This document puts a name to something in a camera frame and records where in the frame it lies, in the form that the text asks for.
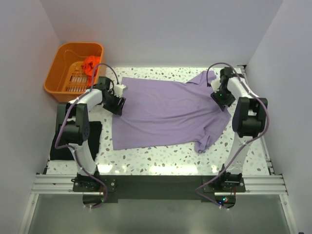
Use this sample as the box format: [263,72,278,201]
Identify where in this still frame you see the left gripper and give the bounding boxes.
[102,91,126,116]

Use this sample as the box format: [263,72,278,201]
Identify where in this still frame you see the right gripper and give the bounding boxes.
[211,87,235,111]

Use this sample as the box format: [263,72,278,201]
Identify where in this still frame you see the purple t shirt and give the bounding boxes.
[112,71,231,153]

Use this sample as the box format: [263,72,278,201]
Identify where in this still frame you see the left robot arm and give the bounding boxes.
[55,77,127,192]

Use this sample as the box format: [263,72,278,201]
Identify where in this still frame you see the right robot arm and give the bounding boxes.
[208,67,268,193]

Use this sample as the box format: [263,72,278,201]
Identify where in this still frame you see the orange t shirt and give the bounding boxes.
[81,56,100,86]

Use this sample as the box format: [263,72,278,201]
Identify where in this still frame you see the orange plastic basket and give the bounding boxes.
[43,42,104,102]

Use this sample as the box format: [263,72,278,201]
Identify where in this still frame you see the folded black t shirt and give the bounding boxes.
[50,121,102,161]

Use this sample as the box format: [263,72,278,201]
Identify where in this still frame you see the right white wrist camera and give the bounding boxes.
[208,79,221,92]

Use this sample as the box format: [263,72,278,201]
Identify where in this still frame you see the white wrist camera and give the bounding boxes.
[114,84,127,98]
[208,79,221,92]

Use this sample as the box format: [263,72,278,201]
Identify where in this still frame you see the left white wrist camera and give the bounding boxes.
[114,84,127,98]

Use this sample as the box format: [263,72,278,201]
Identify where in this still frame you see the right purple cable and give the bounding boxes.
[196,62,271,204]

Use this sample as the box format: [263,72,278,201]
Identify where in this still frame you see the purple cable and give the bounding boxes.
[196,62,271,204]
[55,63,122,209]

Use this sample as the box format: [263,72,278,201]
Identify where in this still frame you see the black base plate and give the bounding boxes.
[71,175,246,208]

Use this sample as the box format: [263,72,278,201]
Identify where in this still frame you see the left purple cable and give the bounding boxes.
[55,63,122,209]

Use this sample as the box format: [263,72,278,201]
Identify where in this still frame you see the aluminium rail frame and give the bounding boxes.
[18,63,299,234]

